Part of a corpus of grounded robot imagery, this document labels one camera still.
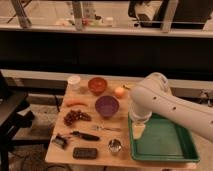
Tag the white plastic cup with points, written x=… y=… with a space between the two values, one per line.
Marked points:
x=74 y=82

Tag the black rectangular sponge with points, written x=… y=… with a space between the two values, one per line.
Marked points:
x=85 y=153

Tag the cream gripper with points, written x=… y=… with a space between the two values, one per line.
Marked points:
x=138 y=129

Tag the green plastic tray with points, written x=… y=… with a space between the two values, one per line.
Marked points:
x=163 y=141

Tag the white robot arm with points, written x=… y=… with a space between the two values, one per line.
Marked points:
x=152 y=95

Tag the orange carrot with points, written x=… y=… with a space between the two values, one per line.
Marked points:
x=71 y=103

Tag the orange fruit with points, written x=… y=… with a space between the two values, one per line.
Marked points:
x=119 y=92

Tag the black dish brush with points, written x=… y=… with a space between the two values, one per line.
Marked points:
x=61 y=140

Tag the bunch of red grapes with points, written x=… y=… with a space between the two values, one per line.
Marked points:
x=75 y=115

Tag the small metal cup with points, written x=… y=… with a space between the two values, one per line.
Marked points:
x=114 y=146

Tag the metal fork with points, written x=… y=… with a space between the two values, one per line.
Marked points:
x=97 y=128

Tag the red bowl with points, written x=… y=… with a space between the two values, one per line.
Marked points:
x=97 y=85

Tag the purple bowl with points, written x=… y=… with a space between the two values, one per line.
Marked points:
x=107 y=106

